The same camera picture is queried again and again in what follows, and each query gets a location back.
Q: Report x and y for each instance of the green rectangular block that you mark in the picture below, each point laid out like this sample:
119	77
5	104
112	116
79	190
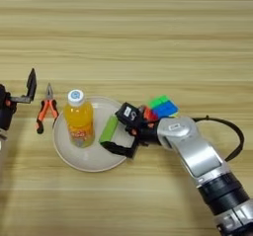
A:
108	131

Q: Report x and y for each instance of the beige round plate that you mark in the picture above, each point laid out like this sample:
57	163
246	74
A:
89	157

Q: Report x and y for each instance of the multicoloured puzzle cube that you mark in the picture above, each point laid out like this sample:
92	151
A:
163	107

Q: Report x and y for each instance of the orange juice bottle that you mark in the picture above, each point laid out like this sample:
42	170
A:
79	121

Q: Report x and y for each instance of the orange and black pliers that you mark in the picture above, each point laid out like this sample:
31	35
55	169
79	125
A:
40	116

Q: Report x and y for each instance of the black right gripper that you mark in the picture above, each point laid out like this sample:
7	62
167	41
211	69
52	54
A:
148	134

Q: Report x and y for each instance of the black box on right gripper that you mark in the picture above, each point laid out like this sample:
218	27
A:
129	114

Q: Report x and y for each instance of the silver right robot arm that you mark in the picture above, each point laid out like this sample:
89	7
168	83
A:
197	151

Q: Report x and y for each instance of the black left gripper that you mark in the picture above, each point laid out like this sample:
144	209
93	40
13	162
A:
6	110

